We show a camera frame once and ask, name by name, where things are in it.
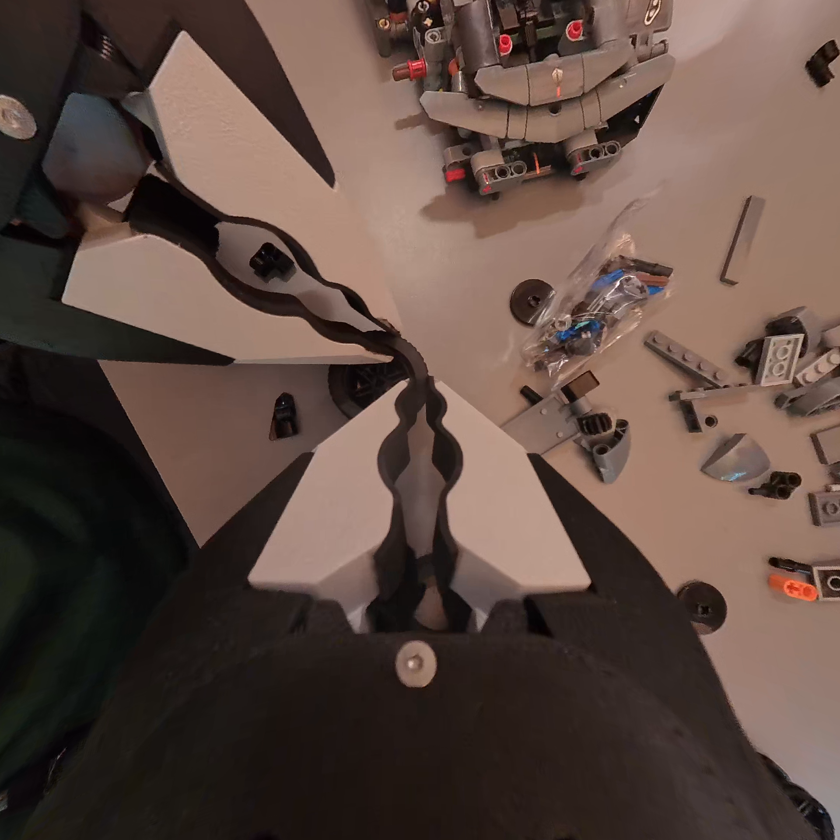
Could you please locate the grey curved lego slope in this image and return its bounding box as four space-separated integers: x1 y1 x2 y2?
589 419 632 485

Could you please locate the grey lego vehicle model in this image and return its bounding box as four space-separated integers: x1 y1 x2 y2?
375 0 677 201

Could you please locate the black lego pin connector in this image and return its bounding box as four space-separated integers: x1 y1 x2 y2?
748 471 803 503

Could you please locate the long grey studded lego plate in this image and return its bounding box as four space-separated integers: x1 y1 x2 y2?
644 331 746 389

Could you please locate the clear bag of lego pieces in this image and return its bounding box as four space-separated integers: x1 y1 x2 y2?
521 196 677 379

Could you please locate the orange lego pin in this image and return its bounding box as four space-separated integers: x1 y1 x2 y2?
768 573 820 602

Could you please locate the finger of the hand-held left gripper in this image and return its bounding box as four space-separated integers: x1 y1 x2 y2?
121 31 403 332
61 176 398 367

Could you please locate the black lego wheel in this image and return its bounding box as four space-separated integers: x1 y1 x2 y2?
328 361 420 421

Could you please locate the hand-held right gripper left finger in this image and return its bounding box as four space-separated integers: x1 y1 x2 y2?
248 375 427 632

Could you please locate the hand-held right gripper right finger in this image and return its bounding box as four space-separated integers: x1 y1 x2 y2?
423 379 593 632

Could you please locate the long dark grey lego tile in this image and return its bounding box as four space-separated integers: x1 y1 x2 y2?
718 195 767 286

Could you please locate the grey curved lego shell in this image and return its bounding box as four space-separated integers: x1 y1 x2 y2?
699 433 753 484

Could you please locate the pile of grey lego pieces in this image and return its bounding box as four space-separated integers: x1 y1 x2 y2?
668 305 840 473

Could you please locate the grey plate with gear cluster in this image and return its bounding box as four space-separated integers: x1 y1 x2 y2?
502 394 581 455

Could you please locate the person's dark green clothing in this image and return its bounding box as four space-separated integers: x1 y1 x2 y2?
0 341 201 811

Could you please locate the black round lego dish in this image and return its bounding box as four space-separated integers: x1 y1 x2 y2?
511 279 556 327
676 581 727 634

